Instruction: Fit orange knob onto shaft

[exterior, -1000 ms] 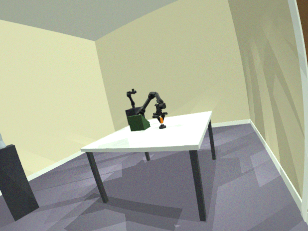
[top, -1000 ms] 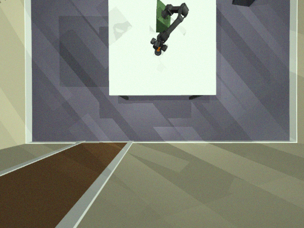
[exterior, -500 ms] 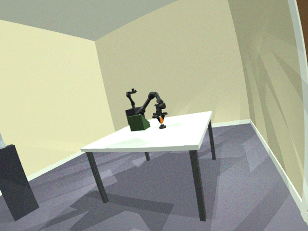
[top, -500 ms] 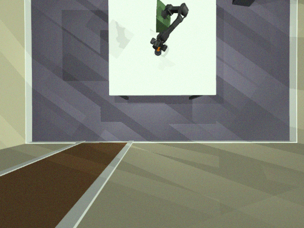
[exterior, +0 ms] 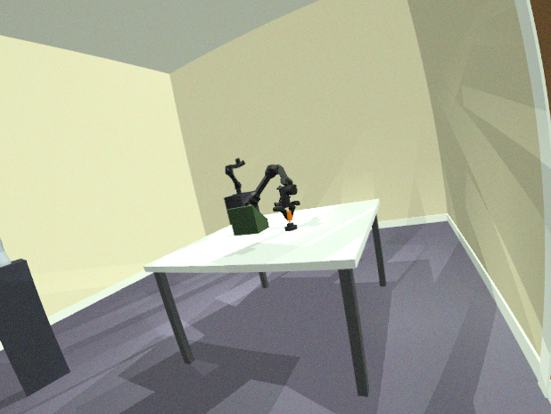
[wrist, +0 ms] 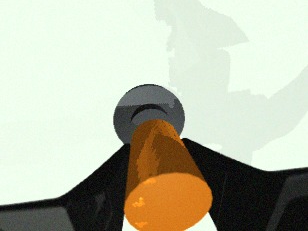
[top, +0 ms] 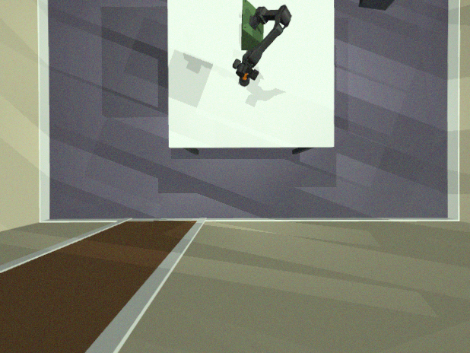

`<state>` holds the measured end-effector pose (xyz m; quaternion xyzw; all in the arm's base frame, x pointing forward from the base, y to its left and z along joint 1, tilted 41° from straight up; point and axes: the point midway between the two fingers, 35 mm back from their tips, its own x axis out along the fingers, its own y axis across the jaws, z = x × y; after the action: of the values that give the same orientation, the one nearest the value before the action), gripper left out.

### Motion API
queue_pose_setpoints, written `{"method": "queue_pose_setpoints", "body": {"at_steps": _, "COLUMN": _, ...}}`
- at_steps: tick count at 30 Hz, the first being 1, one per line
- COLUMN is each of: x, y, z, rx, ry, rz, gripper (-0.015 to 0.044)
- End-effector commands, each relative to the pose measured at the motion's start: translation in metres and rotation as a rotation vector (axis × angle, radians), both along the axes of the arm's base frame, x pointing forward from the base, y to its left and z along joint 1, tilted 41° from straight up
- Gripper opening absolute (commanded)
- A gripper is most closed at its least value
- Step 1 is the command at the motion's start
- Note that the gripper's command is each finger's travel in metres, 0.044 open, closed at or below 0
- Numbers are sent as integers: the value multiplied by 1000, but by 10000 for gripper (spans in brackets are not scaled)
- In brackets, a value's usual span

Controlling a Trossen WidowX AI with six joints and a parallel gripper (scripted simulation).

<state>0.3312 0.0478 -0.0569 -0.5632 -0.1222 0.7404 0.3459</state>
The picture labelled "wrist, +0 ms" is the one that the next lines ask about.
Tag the orange knob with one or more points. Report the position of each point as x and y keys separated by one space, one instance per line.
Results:
x=165 y=190

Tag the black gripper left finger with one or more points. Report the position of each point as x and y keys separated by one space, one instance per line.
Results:
x=95 y=204

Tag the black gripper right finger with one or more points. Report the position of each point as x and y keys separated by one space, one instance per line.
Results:
x=246 y=198

